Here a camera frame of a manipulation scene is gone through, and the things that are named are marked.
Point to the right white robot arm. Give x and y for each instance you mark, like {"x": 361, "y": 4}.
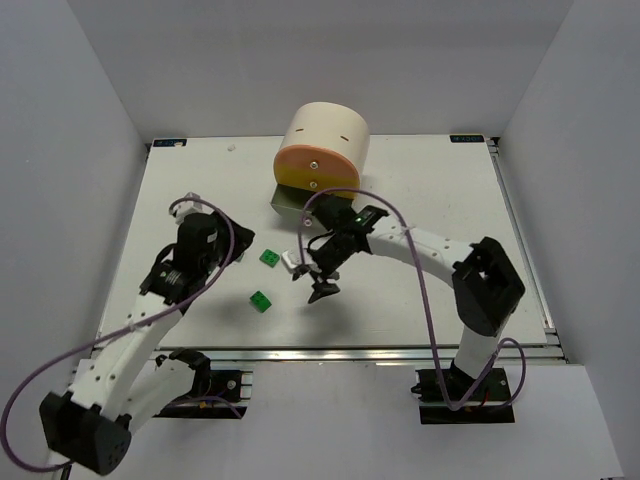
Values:
{"x": 487, "y": 288}

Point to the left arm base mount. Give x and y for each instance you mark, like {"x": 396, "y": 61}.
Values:
{"x": 224, "y": 393}

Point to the blue label left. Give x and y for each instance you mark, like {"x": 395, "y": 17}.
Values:
{"x": 169, "y": 143}

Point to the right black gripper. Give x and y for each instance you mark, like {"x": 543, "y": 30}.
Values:
{"x": 317, "y": 273}

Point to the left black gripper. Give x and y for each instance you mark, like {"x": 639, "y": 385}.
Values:
{"x": 235, "y": 236}

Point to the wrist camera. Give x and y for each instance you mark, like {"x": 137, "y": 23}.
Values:
{"x": 291, "y": 259}
{"x": 189, "y": 205}

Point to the cream drawer cabinet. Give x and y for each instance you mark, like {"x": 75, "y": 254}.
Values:
{"x": 331, "y": 126}

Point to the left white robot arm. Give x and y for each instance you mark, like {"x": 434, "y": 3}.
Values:
{"x": 93, "y": 422}

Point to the yellow drawer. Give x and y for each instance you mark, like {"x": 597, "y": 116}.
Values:
{"x": 320, "y": 182}

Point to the orange top drawer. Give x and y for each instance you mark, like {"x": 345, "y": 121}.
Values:
{"x": 305, "y": 153}

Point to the aluminium rail front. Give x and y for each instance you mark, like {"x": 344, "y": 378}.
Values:
{"x": 540, "y": 353}

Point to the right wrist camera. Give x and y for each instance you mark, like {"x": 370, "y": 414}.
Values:
{"x": 291, "y": 259}

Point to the green lego brick middle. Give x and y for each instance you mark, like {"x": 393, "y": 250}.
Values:
{"x": 269, "y": 258}

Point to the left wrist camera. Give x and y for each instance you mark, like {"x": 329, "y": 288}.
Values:
{"x": 189, "y": 205}

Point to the green lego brick lower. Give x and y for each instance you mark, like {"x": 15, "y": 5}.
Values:
{"x": 260, "y": 301}

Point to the green lego brick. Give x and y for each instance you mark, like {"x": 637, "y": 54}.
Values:
{"x": 260, "y": 301}
{"x": 269, "y": 258}

